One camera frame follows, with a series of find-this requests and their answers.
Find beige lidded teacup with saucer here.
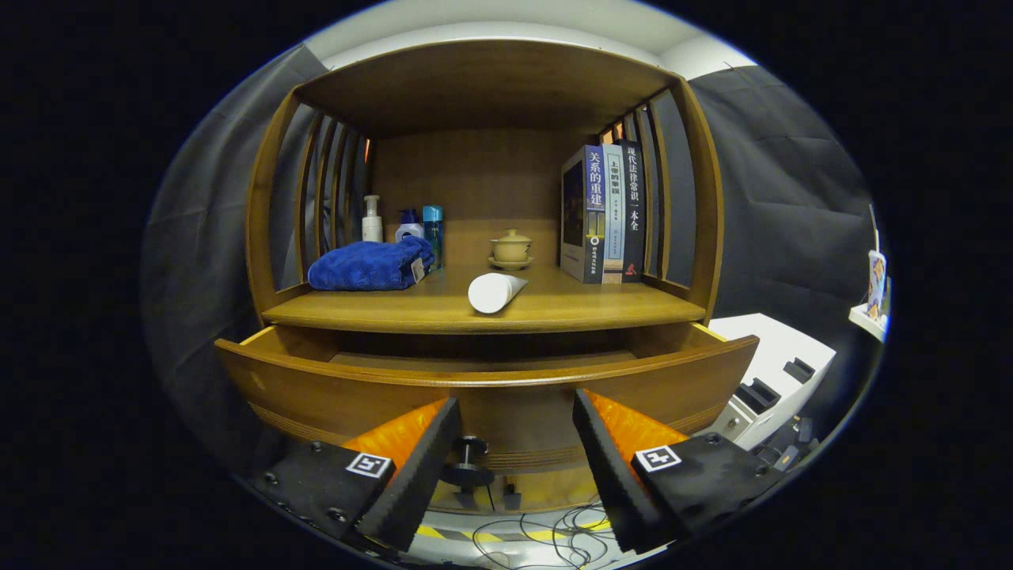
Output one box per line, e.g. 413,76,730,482
488,229,535,272

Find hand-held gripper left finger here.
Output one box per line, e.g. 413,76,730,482
245,396,463,553

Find blue translucent bottle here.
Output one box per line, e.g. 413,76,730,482
422,205,444,270

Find book with blue spine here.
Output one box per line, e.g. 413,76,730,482
560,145,606,285

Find wooden drawer with black knob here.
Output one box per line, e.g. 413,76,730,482
214,321,761,493

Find blue folded towel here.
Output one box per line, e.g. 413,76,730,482
307,235,434,292

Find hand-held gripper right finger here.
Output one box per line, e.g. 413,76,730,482
571,388,788,555

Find wooden countertop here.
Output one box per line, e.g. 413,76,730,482
261,261,708,335

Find black device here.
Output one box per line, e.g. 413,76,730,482
752,416,818,476

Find book with pale spine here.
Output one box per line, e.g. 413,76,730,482
601,143,626,284

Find black floor cables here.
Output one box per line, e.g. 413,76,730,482
471,499,626,570

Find wooden cabinet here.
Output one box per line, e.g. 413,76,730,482
244,38,725,511

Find patterned paper cup with straw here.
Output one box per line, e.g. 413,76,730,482
867,230,888,317

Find white and green tube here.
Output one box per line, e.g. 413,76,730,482
467,272,529,315

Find white box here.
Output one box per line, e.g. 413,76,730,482
700,313,837,452

